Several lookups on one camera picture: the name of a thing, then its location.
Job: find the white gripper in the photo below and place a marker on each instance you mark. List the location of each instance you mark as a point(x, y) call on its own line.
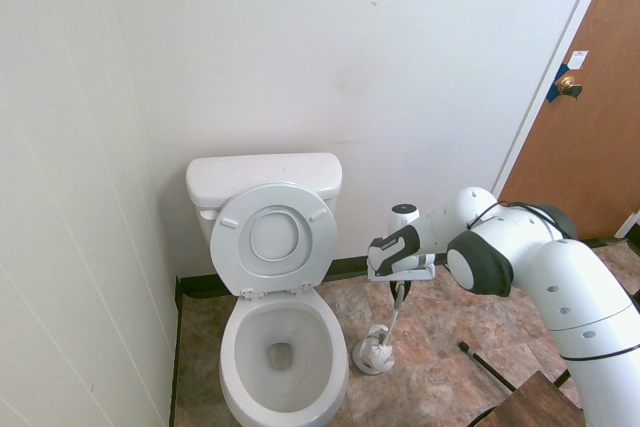
point(420, 274)

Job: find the white toilet brush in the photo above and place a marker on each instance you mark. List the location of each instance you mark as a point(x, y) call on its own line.
point(392, 322)

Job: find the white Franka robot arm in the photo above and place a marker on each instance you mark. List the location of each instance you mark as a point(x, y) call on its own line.
point(575, 287)

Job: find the white toilet brush holder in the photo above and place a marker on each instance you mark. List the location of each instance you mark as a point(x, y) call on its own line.
point(372, 362)

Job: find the white toilet seat with lid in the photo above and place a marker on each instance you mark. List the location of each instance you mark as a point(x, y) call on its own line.
point(275, 234)

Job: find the white toilet bowl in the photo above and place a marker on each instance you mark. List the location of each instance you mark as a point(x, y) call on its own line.
point(285, 397)

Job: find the white toilet tank lid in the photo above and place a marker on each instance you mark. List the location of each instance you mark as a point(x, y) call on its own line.
point(260, 172)

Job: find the white toilet tank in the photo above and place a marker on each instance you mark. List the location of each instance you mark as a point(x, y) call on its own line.
point(200, 229)

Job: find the black rubber baseboard strip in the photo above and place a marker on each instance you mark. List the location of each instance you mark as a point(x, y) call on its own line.
point(174, 347)
point(345, 267)

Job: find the brown wooden board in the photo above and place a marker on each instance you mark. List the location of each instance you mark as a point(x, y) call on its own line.
point(540, 404)

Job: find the brown wooden door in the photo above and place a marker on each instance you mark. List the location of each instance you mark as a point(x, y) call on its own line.
point(590, 137)

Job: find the blue tape strip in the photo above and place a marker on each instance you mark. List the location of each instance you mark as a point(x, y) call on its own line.
point(554, 92)

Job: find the brass door knob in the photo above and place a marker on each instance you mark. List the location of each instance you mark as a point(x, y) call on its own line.
point(568, 84)

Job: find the white paper label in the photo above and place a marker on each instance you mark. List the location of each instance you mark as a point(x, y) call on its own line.
point(578, 59)

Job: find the black camera tripod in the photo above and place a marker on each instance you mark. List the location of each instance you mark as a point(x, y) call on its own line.
point(487, 367)

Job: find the white door frame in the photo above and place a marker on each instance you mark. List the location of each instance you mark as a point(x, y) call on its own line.
point(550, 77)

